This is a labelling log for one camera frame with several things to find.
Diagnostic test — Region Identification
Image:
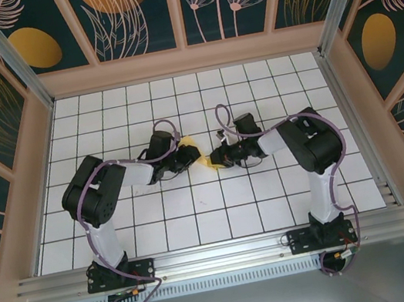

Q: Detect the long aluminium mounting rail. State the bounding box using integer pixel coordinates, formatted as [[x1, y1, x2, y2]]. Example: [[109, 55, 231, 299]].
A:
[[10, 205, 404, 302]]

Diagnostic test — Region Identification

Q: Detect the power connector wiring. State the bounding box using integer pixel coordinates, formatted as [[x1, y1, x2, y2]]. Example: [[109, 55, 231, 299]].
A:
[[107, 284, 150, 302], [321, 242, 363, 267]]

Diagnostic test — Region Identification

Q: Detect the yellow cloth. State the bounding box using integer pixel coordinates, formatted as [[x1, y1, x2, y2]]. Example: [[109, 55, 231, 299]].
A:
[[178, 129, 227, 177]]

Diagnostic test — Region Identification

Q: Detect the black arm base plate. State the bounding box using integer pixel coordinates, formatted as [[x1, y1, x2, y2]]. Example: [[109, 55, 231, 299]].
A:
[[285, 218, 360, 257], [84, 256, 159, 295]]

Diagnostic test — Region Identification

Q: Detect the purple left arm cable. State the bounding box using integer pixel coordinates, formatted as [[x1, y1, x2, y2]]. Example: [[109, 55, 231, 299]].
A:
[[65, 116, 210, 302]]

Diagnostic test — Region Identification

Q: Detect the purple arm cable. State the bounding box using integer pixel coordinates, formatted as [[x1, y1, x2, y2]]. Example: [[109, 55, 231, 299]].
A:
[[65, 116, 210, 302], [214, 84, 369, 293]]

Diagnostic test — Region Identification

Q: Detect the aluminium side rail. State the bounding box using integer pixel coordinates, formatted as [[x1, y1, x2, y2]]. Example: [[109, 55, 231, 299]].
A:
[[316, 43, 404, 216]]

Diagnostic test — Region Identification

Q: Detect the slotted grey cable duct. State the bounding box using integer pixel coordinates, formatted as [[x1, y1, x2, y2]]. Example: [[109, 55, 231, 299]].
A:
[[66, 257, 325, 302]]

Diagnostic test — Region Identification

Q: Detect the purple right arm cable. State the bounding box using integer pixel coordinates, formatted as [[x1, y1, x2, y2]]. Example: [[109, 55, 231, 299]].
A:
[[214, 84, 369, 293]]

